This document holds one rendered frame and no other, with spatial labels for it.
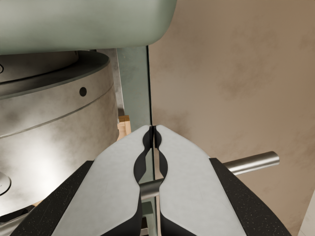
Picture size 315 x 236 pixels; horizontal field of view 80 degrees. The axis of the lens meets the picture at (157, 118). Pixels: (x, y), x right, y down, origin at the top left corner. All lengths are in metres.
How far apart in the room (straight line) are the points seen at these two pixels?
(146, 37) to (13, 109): 0.13
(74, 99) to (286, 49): 1.85
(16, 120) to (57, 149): 0.05
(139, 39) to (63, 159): 0.16
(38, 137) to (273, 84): 1.92
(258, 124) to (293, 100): 0.39
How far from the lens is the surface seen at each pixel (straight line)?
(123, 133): 0.60
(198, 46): 1.52
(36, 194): 0.26
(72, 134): 0.24
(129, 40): 0.17
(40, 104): 0.21
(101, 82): 0.26
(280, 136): 2.40
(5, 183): 0.25
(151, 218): 0.83
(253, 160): 0.17
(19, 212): 0.50
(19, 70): 0.25
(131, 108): 0.94
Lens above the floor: 1.39
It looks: 60 degrees down
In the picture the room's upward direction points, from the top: 156 degrees clockwise
